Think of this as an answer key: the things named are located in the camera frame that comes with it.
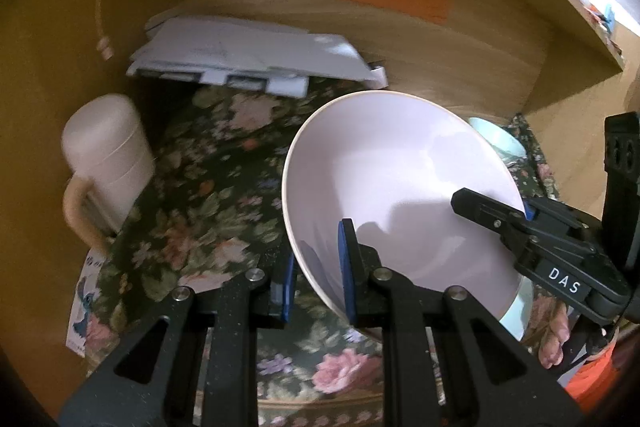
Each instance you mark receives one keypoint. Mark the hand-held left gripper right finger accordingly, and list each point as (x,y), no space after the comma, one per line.
(346,272)

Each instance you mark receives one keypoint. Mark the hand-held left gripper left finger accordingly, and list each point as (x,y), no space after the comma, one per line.
(286,292)

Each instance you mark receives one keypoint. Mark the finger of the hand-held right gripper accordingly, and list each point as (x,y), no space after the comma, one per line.
(565,227)
(487,212)

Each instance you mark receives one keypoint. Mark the light green bowl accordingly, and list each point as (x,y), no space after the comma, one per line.
(500,139)

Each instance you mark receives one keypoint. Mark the light green plate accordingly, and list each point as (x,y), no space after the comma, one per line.
(517,314)

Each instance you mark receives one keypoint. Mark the pink bowl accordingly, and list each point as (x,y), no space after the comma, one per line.
(400,167)

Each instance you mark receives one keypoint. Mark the person's right hand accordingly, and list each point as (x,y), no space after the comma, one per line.
(556,337)

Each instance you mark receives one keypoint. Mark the orange cloth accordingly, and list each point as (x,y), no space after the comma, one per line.
(597,374)

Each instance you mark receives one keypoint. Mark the floral tablecloth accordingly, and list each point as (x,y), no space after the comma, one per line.
(210,187)

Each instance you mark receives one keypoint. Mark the cartoon sticker sheet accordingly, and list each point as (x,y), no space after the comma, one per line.
(85,302)

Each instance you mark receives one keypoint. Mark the pink mug with lid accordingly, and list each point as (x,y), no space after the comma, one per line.
(112,157)

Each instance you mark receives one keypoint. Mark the stack of white papers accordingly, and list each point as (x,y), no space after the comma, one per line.
(250,52)

